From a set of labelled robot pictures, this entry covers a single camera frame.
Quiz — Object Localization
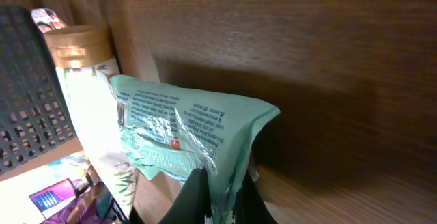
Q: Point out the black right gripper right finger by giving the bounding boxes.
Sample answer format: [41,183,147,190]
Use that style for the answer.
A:
[234,172,277,224]

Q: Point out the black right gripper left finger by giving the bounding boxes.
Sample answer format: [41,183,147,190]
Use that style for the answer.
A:
[159,169,212,224]

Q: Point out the teal wipes packet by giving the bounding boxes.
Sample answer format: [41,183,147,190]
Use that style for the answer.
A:
[111,75,280,223]

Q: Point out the white tube gold cap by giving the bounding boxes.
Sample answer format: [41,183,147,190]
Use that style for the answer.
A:
[44,25,139,215]

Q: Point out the beige grain pouch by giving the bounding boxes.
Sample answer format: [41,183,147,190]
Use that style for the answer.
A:
[31,8,67,33]

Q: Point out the magazines on floor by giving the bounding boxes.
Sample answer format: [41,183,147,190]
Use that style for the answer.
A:
[1,151,139,223]

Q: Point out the grey perforated plastic basket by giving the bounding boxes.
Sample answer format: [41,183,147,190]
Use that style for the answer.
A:
[1,5,76,174]

